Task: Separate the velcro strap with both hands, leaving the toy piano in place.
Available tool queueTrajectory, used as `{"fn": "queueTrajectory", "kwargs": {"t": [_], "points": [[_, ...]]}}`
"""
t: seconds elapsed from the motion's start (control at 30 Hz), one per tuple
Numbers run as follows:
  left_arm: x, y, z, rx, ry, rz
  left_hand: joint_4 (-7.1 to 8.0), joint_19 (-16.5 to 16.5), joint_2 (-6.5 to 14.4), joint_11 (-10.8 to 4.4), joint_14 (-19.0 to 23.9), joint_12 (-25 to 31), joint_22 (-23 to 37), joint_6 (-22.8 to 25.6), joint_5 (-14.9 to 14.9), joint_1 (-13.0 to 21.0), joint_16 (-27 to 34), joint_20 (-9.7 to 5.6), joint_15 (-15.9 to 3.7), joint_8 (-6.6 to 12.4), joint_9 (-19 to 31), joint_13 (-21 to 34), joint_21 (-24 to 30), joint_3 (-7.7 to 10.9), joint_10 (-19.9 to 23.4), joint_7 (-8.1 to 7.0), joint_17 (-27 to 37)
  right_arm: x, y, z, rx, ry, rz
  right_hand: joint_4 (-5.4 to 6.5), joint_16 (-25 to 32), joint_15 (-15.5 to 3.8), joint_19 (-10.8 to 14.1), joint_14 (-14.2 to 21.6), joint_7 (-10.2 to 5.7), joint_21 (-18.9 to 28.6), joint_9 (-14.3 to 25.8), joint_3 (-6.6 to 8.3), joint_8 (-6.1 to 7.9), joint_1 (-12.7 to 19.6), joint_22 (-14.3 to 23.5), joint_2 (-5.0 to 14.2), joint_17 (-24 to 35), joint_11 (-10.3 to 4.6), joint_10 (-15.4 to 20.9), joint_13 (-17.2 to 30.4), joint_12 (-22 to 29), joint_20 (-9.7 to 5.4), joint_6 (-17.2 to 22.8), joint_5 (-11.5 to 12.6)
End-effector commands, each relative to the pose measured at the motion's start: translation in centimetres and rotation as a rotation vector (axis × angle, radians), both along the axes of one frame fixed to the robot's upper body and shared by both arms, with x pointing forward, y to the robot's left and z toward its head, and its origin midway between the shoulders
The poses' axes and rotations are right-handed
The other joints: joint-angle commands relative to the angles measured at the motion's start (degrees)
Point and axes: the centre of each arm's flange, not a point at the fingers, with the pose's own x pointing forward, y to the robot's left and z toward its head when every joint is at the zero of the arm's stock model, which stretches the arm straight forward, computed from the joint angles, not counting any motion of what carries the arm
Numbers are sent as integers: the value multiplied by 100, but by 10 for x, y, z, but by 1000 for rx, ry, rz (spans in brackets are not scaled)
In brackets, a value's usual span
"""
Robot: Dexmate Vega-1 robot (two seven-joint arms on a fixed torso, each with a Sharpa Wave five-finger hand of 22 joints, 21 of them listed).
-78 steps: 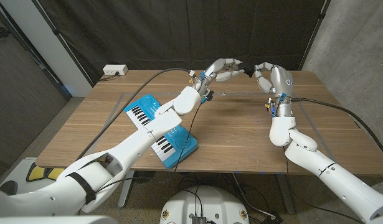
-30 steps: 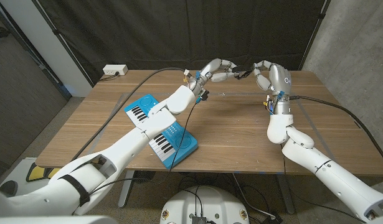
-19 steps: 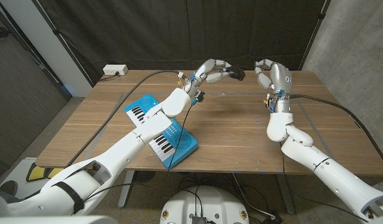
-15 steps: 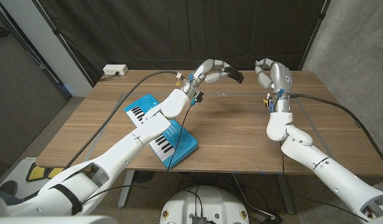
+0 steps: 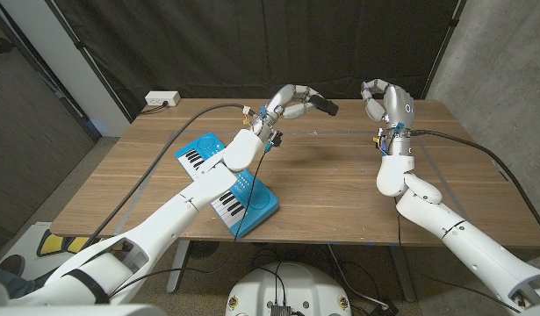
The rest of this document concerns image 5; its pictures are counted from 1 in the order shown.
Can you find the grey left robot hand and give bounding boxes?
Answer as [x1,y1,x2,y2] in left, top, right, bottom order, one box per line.
[251,83,326,142]

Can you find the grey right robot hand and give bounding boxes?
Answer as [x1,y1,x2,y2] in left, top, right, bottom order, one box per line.
[360,78,416,157]

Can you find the black velcro strap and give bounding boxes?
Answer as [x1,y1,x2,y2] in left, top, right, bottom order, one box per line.
[308,94,340,118]

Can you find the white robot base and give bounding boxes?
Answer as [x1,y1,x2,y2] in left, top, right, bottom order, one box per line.
[225,262,353,316]

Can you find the blue toy piano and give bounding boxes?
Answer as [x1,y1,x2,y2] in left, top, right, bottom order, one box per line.
[175,133,280,240]

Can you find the black backdrop curtain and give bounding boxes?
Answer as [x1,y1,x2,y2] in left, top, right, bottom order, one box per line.
[45,0,466,122]

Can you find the black backdrop stand pole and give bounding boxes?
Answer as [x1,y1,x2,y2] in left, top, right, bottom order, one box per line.
[421,0,466,101]
[44,0,134,124]

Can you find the white power strip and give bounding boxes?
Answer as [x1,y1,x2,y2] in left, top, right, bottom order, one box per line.
[144,90,182,107]

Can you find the grey table leg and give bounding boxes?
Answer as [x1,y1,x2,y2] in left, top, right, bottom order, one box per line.
[388,245,418,303]

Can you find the black round floor disc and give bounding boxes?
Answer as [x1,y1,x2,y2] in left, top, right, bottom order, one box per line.
[188,240,220,260]

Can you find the white table leg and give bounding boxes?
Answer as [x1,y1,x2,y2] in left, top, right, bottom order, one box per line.
[166,240,191,294]

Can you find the black power adapter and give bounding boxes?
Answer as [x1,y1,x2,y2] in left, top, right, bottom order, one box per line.
[368,300,400,316]

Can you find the yellow and black floor pad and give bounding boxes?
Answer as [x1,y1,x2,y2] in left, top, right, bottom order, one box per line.
[36,227,102,258]

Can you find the white floor board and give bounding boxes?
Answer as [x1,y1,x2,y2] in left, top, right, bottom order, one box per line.
[0,221,60,280]

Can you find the white robot chest cover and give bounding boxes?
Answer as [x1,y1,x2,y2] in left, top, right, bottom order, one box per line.
[0,304,168,316]

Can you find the person's blue jeans leg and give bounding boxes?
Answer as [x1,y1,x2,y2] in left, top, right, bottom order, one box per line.
[0,265,58,299]

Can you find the black blue left wrist camera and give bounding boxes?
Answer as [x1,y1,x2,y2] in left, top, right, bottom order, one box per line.
[264,130,284,153]

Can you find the thin black left wrist cable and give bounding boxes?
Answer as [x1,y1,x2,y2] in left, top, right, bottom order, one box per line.
[106,142,275,299]

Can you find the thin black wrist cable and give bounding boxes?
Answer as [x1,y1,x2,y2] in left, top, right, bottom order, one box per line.
[394,197,523,313]
[106,142,275,299]

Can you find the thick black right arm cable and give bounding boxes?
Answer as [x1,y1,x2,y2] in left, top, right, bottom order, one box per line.
[409,129,540,241]

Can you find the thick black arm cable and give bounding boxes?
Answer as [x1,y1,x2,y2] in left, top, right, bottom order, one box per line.
[83,103,253,249]
[409,129,540,241]

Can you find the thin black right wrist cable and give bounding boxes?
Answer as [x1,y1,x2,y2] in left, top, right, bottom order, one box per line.
[394,197,523,313]

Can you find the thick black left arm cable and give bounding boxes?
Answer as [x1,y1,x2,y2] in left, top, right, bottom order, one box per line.
[83,103,253,249]

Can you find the black power strip cord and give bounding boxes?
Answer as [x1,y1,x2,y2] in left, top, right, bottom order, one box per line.
[140,100,169,116]

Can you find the white floor cable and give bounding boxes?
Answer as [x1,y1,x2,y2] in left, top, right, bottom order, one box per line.
[326,244,387,308]

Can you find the black torso cable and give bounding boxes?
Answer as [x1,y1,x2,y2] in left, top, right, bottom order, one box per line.
[250,254,288,306]

